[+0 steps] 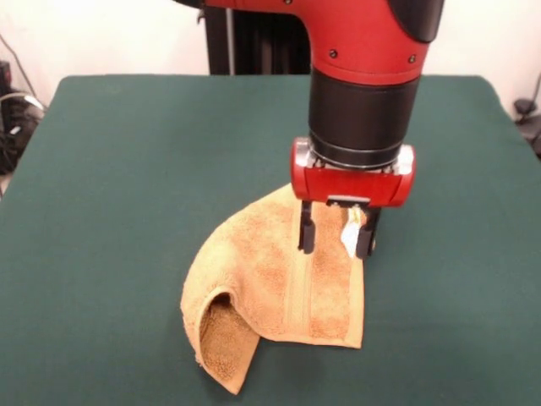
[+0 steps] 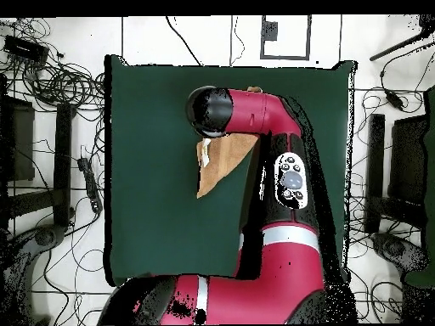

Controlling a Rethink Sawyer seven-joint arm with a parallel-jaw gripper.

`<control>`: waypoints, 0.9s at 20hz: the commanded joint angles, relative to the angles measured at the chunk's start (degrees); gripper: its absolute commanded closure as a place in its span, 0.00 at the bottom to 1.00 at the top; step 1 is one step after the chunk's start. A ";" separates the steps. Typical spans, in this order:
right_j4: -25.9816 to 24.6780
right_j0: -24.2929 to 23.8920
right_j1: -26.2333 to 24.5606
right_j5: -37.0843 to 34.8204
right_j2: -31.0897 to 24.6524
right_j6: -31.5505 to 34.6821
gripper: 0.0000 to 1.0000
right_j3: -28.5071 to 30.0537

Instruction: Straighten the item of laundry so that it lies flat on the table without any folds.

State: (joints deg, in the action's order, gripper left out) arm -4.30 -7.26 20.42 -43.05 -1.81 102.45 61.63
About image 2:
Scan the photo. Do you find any tan terry towel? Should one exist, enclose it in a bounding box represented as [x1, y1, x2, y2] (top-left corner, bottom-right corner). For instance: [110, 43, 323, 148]
[195, 86, 263, 200]

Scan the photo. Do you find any dark green table cloth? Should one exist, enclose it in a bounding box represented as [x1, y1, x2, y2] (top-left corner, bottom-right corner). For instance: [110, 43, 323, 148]
[103, 53, 359, 289]

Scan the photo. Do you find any black power strip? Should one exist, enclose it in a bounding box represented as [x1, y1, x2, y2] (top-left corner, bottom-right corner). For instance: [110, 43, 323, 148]
[76, 156, 104, 215]

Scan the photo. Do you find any black chair base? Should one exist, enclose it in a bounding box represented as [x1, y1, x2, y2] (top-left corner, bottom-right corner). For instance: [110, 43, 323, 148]
[370, 232, 430, 274]
[0, 223, 67, 325]

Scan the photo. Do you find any black power adapter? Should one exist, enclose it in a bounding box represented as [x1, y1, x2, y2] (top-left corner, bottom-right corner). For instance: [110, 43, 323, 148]
[384, 89, 406, 112]

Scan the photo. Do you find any black rod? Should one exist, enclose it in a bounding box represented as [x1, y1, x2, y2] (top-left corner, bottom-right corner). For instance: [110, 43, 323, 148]
[369, 14, 435, 63]

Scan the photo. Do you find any black box device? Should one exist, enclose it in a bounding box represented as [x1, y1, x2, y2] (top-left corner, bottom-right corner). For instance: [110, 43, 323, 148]
[2, 34, 51, 66]

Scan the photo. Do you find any black metal frame stand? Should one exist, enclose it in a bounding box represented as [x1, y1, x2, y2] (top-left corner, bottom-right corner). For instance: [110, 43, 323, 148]
[364, 113, 430, 235]
[0, 74, 78, 235]

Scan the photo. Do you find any black cable tangle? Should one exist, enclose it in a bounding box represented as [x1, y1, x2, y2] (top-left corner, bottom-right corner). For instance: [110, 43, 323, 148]
[0, 18, 106, 113]

